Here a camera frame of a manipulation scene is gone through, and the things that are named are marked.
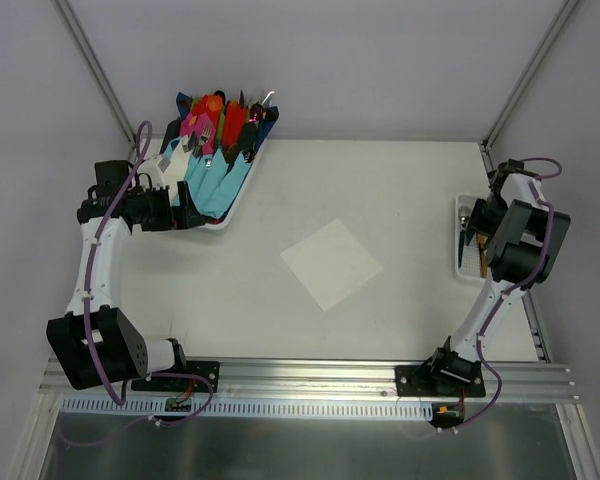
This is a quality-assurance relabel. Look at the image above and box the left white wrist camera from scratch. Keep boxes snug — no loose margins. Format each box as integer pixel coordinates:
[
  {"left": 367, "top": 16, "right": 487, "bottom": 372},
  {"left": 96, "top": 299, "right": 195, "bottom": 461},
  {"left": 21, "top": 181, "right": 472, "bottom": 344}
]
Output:
[{"left": 137, "top": 154, "right": 171, "bottom": 189}]

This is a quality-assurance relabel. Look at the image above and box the white tray of rolled napkins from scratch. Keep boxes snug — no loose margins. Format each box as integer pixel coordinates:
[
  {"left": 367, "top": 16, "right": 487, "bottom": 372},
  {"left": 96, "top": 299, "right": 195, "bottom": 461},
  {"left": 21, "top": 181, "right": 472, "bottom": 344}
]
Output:
[{"left": 154, "top": 90, "right": 279, "bottom": 230}]

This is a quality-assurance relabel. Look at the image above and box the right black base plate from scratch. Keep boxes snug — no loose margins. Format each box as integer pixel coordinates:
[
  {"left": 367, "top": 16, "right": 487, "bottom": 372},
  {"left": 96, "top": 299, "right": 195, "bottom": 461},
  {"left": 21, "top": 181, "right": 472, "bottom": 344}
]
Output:
[{"left": 394, "top": 364, "right": 486, "bottom": 398}]

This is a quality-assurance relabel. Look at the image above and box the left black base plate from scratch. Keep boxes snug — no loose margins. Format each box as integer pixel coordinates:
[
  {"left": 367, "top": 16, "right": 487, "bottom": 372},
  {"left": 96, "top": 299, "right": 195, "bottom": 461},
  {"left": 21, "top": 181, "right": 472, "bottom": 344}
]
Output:
[{"left": 131, "top": 360, "right": 221, "bottom": 394}]

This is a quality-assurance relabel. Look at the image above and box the white slotted cable duct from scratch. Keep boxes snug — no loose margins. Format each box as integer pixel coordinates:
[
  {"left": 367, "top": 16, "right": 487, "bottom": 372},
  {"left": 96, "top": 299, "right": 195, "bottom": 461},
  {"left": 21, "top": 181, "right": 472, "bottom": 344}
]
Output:
[{"left": 61, "top": 395, "right": 434, "bottom": 422}]

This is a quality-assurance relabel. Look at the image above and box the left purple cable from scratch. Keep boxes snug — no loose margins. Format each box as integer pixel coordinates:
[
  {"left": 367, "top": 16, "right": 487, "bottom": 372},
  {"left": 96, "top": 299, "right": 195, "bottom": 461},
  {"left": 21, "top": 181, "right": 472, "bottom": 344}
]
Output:
[{"left": 82, "top": 120, "right": 155, "bottom": 406}]

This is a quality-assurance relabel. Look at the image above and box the aluminium mounting rail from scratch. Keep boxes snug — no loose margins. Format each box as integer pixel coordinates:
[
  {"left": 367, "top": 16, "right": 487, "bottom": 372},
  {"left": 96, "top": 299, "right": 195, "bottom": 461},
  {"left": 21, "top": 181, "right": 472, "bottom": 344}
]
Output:
[{"left": 38, "top": 355, "right": 579, "bottom": 403}]

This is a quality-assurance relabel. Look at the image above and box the gold knife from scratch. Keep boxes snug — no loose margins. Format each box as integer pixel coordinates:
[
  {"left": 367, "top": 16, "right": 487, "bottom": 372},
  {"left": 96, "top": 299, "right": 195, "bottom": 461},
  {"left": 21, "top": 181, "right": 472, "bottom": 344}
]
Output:
[{"left": 477, "top": 235, "right": 488, "bottom": 279}]

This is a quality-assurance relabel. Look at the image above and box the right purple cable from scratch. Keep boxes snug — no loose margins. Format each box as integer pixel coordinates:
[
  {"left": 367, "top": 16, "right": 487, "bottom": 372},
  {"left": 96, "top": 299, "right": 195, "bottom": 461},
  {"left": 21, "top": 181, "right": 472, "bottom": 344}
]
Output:
[{"left": 449, "top": 157, "right": 564, "bottom": 436}]

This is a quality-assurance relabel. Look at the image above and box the silver spoon teal handle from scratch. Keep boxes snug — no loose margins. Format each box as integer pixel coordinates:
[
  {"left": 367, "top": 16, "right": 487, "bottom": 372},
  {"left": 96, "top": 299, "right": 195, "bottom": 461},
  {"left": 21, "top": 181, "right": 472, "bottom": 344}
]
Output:
[{"left": 457, "top": 205, "right": 472, "bottom": 269}]

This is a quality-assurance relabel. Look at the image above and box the purple cable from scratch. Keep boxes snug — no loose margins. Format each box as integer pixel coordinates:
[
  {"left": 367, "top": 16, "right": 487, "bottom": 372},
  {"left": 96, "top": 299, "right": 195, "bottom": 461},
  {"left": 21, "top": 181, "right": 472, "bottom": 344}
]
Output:
[
  {"left": 82, "top": 120, "right": 155, "bottom": 406},
  {"left": 449, "top": 157, "right": 564, "bottom": 436}
]

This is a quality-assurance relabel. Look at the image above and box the white paper napkin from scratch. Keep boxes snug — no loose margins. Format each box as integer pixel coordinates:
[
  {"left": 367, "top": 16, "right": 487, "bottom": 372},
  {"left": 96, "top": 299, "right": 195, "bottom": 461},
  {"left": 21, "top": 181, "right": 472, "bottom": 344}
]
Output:
[{"left": 280, "top": 219, "right": 383, "bottom": 311}]

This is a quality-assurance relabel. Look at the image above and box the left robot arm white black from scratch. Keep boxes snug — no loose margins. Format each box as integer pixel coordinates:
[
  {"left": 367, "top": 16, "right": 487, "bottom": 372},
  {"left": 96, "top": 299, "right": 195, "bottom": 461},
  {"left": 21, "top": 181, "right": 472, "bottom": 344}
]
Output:
[{"left": 46, "top": 155, "right": 205, "bottom": 392}]

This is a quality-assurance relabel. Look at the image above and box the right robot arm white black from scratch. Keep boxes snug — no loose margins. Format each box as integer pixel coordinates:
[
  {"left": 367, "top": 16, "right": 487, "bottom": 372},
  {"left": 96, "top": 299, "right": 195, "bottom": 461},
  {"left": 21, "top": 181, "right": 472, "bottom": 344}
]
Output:
[{"left": 407, "top": 157, "right": 571, "bottom": 397}]

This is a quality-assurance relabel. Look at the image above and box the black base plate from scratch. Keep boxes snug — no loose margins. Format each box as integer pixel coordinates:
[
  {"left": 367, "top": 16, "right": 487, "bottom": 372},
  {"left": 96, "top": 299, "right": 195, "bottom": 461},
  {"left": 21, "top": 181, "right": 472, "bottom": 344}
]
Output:
[
  {"left": 131, "top": 360, "right": 221, "bottom": 394},
  {"left": 394, "top": 364, "right": 486, "bottom": 398}
]

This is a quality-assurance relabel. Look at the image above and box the white perforated utensil tray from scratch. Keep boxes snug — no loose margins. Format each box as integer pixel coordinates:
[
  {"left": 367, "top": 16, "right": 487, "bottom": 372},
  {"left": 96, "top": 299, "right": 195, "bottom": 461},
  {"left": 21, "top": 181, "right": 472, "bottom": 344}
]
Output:
[{"left": 453, "top": 194, "right": 485, "bottom": 286}]

